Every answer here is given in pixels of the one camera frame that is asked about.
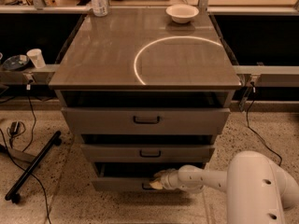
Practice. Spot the dark blue plate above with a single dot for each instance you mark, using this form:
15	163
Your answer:
16	63

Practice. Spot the white bowl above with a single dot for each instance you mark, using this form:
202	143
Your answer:
182	13

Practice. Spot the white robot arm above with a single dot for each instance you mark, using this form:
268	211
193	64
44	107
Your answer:
258	191

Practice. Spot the black adapter left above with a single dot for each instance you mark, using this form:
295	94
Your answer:
14	128

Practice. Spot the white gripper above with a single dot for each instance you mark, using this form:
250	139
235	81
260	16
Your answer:
169	180

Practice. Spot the black bar with wheels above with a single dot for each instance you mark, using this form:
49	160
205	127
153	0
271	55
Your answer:
12	194

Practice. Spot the grey drawer cabinet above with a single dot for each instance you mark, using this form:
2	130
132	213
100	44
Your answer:
139	58

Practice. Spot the grey middle drawer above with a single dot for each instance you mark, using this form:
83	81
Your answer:
147	153

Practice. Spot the grey drawer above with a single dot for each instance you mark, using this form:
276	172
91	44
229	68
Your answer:
128	176
146	121
147	153

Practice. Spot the grey top drawer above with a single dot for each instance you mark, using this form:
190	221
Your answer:
146	121

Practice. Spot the grey bottom drawer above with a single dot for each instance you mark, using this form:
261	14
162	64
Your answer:
128	176

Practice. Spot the white paper cup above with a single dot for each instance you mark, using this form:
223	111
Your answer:
36	57

